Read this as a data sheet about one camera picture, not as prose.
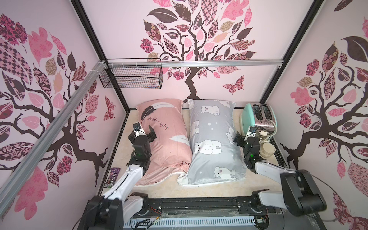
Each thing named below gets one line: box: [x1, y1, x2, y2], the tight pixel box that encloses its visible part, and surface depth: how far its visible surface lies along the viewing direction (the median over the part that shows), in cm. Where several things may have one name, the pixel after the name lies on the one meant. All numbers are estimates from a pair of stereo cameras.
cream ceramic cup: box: [259, 142, 276, 159], surface depth 91 cm
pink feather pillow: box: [135, 98, 193, 186], surface depth 85 cm
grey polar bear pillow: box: [177, 99, 247, 186], surface depth 83 cm
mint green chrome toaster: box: [241, 102, 278, 136], surface depth 95 cm
